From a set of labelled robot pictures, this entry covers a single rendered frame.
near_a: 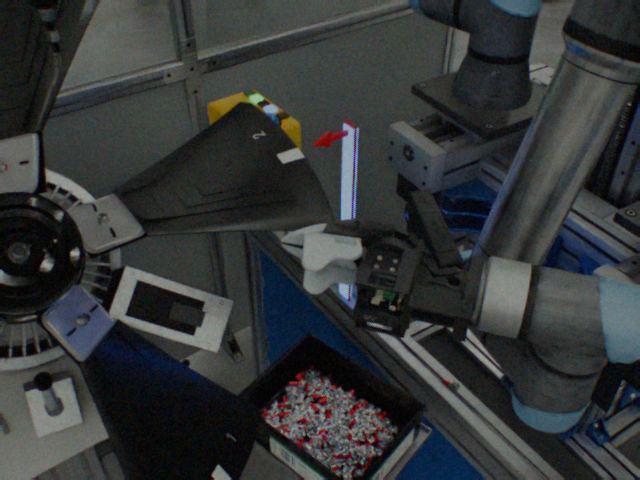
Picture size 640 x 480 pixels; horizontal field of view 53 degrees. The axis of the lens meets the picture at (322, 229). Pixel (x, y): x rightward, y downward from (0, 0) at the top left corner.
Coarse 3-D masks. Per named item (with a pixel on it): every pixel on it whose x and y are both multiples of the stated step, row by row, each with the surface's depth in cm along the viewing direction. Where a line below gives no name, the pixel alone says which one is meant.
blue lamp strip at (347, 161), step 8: (344, 128) 88; (352, 136) 87; (344, 144) 90; (352, 144) 88; (344, 152) 90; (352, 152) 89; (344, 160) 91; (352, 160) 90; (344, 168) 92; (352, 168) 91; (344, 176) 93; (344, 184) 94; (344, 192) 94; (344, 200) 95; (344, 208) 96; (344, 216) 97; (344, 288) 106; (344, 296) 107
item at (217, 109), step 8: (232, 96) 119; (240, 96) 119; (208, 104) 117; (216, 104) 116; (224, 104) 116; (232, 104) 116; (256, 104) 116; (216, 112) 115; (224, 112) 114; (272, 112) 114; (280, 120) 111; (288, 120) 112; (296, 120) 112; (288, 128) 110; (296, 128) 111; (296, 136) 112
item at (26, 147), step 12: (0, 144) 69; (12, 144) 68; (24, 144) 67; (36, 144) 67; (0, 156) 69; (12, 156) 68; (24, 156) 67; (36, 156) 66; (12, 168) 68; (24, 168) 67; (36, 168) 66; (0, 180) 68; (12, 180) 67; (24, 180) 67; (36, 180) 66; (0, 192) 68
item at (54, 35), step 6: (48, 24) 57; (48, 30) 58; (54, 30) 58; (48, 36) 58; (54, 36) 58; (54, 42) 59; (54, 48) 59; (54, 54) 59; (60, 54) 59; (60, 60) 60; (60, 66) 60
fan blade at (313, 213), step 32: (224, 128) 84; (256, 128) 84; (160, 160) 80; (192, 160) 80; (224, 160) 80; (256, 160) 80; (128, 192) 75; (160, 192) 75; (192, 192) 75; (224, 192) 76; (256, 192) 77; (288, 192) 78; (320, 192) 80; (160, 224) 71; (192, 224) 72; (224, 224) 73; (256, 224) 74; (288, 224) 76
